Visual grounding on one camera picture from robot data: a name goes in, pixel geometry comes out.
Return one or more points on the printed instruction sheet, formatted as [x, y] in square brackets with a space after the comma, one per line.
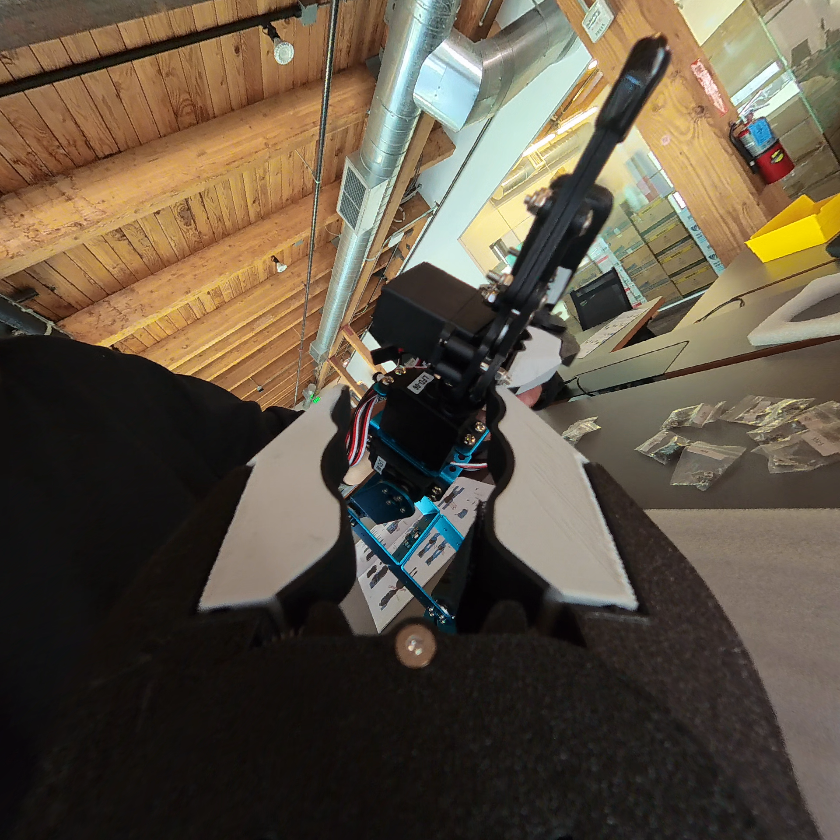
[384, 587]

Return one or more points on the black monitor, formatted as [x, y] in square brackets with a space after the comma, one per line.
[600, 302]

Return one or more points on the white paper sheet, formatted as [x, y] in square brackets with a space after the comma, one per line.
[617, 326]

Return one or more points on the pile of small screw bags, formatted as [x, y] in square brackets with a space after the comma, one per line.
[709, 459]

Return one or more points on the white foam tray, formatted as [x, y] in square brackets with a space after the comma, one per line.
[781, 328]

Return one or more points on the yellow plastic bin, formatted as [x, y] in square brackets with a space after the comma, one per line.
[794, 233]

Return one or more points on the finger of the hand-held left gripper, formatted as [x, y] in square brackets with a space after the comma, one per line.
[535, 358]

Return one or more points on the silver ventilation duct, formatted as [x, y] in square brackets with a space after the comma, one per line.
[394, 118]

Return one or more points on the wooden post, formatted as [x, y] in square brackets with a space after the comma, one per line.
[682, 144]

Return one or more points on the white ceiling spotlight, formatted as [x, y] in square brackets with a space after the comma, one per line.
[279, 265]
[283, 50]

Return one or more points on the red fire extinguisher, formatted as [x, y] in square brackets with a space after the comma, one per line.
[774, 157]

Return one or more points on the person's left hand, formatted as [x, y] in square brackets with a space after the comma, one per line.
[528, 396]

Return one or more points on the white wall sign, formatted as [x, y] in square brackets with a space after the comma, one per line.
[597, 19]

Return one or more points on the thin metal ceiling rod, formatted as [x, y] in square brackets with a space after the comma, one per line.
[321, 144]

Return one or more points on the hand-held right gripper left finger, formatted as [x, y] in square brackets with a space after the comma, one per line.
[275, 525]

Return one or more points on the stack of cardboard boxes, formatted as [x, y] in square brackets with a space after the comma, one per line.
[663, 249]

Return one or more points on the black ceiling track rail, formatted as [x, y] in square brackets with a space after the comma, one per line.
[131, 56]

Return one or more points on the blue and black toy robot arm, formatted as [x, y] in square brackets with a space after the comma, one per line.
[420, 420]

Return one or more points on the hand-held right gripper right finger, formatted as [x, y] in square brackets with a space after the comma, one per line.
[558, 518]

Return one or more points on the red wall sign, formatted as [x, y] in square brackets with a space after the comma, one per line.
[709, 86]

